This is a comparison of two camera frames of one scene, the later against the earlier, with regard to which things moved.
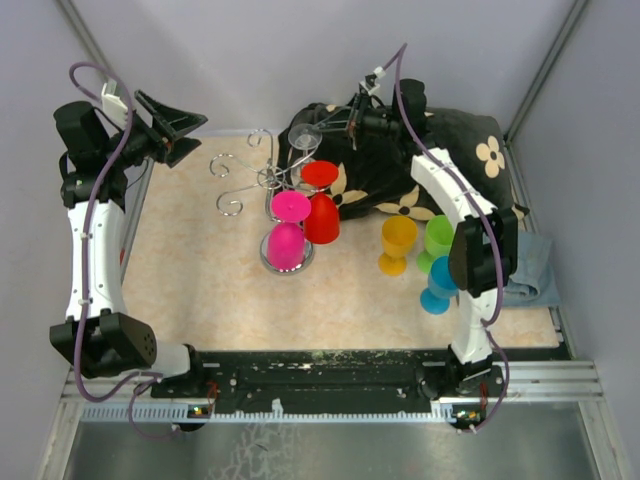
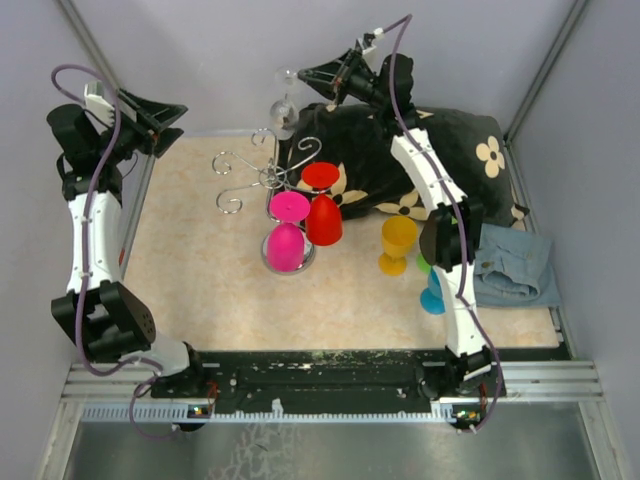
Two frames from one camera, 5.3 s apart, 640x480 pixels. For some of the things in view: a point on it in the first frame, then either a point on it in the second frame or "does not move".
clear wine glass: [305, 136] to [284, 113]
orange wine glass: [399, 237] does not move
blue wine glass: [441, 287] does not move
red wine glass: [323, 226] does not move
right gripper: [346, 119] to [332, 71]
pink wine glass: [286, 242] does not move
